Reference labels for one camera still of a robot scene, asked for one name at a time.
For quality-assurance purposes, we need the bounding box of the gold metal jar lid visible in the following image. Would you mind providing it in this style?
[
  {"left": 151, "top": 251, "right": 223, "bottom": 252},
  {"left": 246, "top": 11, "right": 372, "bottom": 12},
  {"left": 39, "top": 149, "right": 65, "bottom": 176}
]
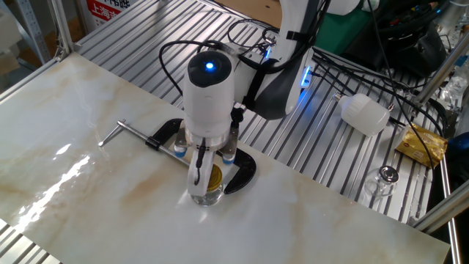
[{"left": 207, "top": 164, "right": 224, "bottom": 192}]

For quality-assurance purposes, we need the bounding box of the white LED bulb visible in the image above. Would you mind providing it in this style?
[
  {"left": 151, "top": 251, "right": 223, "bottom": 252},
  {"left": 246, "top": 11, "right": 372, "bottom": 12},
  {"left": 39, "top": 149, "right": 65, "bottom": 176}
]
[{"left": 332, "top": 92, "right": 396, "bottom": 137}]

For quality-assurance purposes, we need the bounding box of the black equipment bag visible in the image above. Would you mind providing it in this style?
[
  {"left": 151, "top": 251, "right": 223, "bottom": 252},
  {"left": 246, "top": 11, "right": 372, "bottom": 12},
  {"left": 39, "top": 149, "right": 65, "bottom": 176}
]
[{"left": 342, "top": 0, "right": 448, "bottom": 78}]

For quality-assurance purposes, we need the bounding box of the red white printed sign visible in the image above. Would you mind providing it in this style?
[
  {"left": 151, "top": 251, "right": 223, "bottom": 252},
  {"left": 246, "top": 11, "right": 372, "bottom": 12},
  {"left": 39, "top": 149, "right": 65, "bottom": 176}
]
[{"left": 86, "top": 0, "right": 133, "bottom": 29}]

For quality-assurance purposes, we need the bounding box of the grey perforated shelf post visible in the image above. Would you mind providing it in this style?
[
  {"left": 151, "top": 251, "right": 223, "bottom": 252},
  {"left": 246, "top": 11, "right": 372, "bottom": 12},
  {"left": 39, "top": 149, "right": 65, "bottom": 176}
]
[{"left": 14, "top": 0, "right": 51, "bottom": 65}]

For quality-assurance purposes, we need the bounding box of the gold foil packet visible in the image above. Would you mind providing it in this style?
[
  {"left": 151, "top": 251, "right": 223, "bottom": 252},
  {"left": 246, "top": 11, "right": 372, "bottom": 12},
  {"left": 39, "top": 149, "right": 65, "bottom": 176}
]
[{"left": 394, "top": 123, "right": 448, "bottom": 169}]

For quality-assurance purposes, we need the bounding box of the brown cardboard sheet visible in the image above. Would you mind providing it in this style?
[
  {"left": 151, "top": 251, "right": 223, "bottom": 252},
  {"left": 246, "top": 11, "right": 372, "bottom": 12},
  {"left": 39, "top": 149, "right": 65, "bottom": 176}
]
[{"left": 215, "top": 0, "right": 283, "bottom": 29}]

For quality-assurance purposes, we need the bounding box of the clear glass jar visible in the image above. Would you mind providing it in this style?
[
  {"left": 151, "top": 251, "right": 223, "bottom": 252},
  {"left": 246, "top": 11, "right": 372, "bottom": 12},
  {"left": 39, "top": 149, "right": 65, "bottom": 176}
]
[{"left": 189, "top": 183, "right": 224, "bottom": 208}]

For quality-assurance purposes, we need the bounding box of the black C-clamp with steel screw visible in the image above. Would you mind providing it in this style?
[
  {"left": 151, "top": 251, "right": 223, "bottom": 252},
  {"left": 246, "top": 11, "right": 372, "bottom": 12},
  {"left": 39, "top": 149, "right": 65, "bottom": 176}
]
[{"left": 97, "top": 117, "right": 257, "bottom": 195}]

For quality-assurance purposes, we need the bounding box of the black table cable bundle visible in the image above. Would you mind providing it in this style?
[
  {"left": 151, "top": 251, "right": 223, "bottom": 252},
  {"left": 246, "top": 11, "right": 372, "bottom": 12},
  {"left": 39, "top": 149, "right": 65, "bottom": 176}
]
[{"left": 311, "top": 47, "right": 446, "bottom": 136}]

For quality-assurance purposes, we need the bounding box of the white foam box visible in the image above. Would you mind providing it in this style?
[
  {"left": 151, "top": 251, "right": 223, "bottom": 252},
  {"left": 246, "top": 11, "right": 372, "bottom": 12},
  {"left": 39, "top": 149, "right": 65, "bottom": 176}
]
[{"left": 0, "top": 7, "right": 23, "bottom": 74}]

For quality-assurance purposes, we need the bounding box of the black camera cable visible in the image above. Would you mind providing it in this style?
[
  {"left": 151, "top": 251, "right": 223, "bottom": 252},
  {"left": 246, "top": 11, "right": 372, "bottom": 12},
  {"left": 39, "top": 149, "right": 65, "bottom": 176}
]
[{"left": 158, "top": 39, "right": 230, "bottom": 97}]

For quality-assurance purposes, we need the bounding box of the green mat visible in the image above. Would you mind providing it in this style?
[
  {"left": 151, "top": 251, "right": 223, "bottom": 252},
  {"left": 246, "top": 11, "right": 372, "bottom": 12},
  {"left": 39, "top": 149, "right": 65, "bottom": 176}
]
[{"left": 314, "top": 9, "right": 371, "bottom": 56}]

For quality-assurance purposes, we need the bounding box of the dark blue object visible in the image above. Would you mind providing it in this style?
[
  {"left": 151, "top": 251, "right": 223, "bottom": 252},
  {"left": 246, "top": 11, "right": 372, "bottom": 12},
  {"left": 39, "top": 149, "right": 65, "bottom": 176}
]
[{"left": 446, "top": 131, "right": 469, "bottom": 180}]

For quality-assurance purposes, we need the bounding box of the small glass jar silver lid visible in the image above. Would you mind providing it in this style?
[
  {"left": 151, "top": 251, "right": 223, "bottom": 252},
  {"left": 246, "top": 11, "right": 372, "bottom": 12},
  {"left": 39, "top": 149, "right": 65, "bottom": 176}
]
[{"left": 361, "top": 165, "right": 400, "bottom": 206}]

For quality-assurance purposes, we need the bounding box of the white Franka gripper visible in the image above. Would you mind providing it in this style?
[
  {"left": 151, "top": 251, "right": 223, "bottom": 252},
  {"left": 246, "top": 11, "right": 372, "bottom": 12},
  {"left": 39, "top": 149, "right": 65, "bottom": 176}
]
[{"left": 186, "top": 137, "right": 217, "bottom": 198}]

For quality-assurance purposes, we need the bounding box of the aluminium frame post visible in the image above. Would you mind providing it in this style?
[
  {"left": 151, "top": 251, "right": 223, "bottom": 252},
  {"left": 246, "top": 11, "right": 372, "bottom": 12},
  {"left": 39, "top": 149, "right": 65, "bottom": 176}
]
[
  {"left": 410, "top": 183, "right": 469, "bottom": 234},
  {"left": 413, "top": 32, "right": 469, "bottom": 107},
  {"left": 47, "top": 0, "right": 74, "bottom": 56}
]

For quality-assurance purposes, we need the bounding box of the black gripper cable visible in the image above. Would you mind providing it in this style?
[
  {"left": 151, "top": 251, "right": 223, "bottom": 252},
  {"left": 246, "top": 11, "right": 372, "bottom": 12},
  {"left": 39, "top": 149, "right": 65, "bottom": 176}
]
[{"left": 193, "top": 137, "right": 207, "bottom": 186}]

